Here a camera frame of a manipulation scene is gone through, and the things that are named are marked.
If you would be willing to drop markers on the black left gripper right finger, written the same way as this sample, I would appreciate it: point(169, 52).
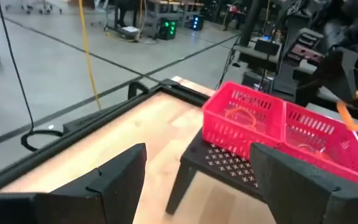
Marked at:
point(297, 199)

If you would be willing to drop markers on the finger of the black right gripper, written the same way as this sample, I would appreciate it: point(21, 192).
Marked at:
point(343, 71)

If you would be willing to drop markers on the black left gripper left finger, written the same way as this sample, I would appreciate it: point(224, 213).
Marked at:
point(113, 193)

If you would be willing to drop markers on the orange rubber band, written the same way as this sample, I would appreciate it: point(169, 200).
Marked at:
point(241, 109)

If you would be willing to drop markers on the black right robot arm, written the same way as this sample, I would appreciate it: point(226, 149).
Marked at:
point(294, 46)

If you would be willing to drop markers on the office chair base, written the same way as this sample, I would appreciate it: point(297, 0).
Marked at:
point(43, 4)

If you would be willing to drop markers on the black equipment box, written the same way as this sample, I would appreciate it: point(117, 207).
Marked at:
point(256, 82)

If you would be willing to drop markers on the black perforated metal riser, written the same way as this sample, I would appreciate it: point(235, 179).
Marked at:
point(194, 155)

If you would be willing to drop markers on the grey cart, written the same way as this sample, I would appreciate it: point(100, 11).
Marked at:
point(247, 54)

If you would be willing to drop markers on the black computer blue lights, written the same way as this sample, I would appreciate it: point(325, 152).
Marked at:
point(197, 22)

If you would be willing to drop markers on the white box on floor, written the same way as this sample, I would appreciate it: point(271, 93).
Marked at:
point(130, 31)

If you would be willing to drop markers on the black computer green lights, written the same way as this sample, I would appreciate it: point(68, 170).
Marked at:
point(168, 29)

